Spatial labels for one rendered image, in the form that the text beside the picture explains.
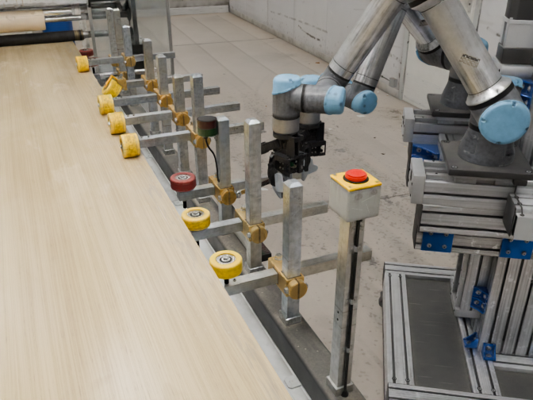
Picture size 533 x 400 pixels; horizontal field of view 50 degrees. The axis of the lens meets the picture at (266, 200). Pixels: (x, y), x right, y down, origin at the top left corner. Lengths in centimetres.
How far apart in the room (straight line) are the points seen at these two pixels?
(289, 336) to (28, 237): 72
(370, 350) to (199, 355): 147
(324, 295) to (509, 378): 97
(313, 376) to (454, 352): 98
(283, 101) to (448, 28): 44
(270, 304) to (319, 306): 116
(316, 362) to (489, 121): 71
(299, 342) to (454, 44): 81
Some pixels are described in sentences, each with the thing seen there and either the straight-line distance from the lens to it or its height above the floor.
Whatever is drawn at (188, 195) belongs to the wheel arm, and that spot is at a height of 85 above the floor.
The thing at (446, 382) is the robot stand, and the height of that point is 21.
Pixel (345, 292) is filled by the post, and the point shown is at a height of 98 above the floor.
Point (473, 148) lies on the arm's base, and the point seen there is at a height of 108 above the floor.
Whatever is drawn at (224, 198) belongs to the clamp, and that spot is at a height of 85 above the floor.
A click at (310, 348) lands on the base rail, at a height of 70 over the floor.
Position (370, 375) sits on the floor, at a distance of 242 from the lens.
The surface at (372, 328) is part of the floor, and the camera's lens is 264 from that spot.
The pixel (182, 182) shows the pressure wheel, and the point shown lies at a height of 90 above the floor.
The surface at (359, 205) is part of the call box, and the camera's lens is 105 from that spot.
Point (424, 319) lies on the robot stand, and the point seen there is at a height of 21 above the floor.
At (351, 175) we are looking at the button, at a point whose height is 123.
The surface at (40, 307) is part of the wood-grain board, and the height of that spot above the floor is 90.
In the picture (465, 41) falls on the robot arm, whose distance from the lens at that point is 145.
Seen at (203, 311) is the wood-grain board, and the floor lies 90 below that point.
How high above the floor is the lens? 166
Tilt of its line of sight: 27 degrees down
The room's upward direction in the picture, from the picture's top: straight up
